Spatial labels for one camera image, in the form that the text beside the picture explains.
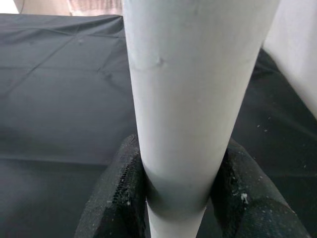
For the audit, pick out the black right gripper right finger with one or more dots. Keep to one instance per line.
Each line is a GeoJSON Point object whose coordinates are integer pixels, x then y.
{"type": "Point", "coordinates": [252, 210]}

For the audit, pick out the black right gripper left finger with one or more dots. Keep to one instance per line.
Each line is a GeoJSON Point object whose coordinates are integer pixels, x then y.
{"type": "Point", "coordinates": [116, 198]}

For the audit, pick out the white plastic table leg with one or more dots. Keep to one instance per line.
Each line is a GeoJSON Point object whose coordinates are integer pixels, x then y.
{"type": "Point", "coordinates": [185, 99]}

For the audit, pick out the black tablecloth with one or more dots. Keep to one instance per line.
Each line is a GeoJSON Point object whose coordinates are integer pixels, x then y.
{"type": "Point", "coordinates": [62, 99]}

